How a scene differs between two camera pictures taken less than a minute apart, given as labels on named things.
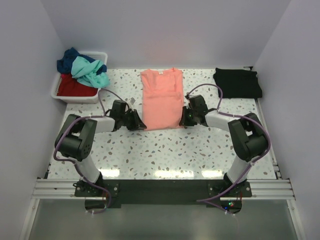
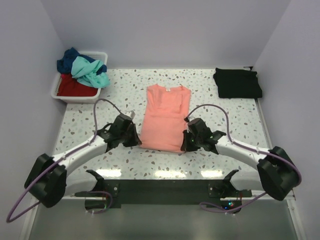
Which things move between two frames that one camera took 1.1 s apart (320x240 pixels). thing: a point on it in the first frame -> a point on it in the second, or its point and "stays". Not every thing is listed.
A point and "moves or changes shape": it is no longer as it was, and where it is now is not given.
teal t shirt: (86, 72) stays
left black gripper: (137, 124) -> (135, 140)
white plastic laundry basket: (102, 56) stays
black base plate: (101, 197) stays
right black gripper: (183, 121) -> (186, 146)
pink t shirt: (163, 98) moves or changes shape
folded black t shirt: (237, 83) stays
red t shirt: (68, 86) stays
